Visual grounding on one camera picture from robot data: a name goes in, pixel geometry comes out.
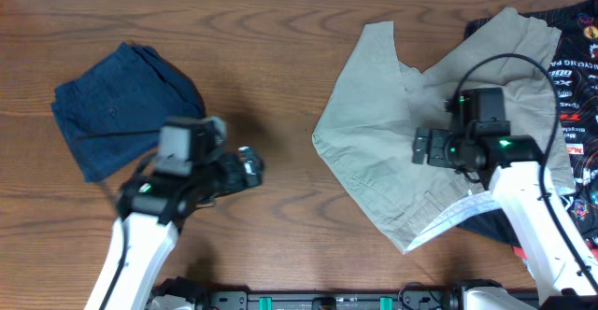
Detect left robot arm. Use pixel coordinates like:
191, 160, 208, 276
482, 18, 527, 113
85, 147, 263, 309

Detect red garment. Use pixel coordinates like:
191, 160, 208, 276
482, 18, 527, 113
512, 247, 527, 260

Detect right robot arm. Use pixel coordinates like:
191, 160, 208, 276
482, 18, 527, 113
412, 128, 597, 309

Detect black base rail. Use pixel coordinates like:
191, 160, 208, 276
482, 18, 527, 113
149, 276, 543, 310

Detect folded navy blue shorts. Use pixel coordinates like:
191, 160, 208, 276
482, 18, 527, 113
51, 42, 206, 182

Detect khaki beige shorts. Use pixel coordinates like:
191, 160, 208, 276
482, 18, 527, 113
312, 7, 575, 253

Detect black printed cycling jersey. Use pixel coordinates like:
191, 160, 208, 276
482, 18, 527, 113
455, 0, 598, 248

